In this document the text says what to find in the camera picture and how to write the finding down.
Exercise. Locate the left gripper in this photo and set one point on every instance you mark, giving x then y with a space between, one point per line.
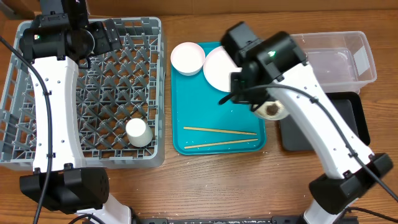
104 46

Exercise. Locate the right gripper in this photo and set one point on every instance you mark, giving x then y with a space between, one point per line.
237 84

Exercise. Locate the brown food lump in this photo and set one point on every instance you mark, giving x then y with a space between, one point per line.
272 109

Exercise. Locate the grey bowl with rice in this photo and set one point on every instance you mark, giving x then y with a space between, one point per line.
273 112

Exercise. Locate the white plastic cup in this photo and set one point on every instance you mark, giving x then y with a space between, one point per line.
138 132

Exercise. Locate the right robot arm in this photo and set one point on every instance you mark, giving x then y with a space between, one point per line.
278 68

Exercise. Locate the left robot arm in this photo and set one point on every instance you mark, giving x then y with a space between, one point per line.
52 48

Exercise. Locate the grey dishwasher rack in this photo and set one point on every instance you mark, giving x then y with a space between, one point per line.
111 89

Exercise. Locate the black waste tray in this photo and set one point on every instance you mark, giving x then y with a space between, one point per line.
349 106

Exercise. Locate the pink round plate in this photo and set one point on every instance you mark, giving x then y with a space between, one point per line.
218 68

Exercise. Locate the lower wooden chopstick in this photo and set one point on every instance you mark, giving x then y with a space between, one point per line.
220 143

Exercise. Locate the wooden chopstick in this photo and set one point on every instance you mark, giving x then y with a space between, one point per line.
219 130
220 143

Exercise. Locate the teal serving tray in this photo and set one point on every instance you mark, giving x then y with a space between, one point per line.
195 104

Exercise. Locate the pink empty bowl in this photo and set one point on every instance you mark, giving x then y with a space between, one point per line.
187 58

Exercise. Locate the upper wooden chopstick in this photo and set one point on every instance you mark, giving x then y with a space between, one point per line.
219 130

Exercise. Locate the clear plastic bin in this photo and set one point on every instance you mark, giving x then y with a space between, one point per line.
341 61

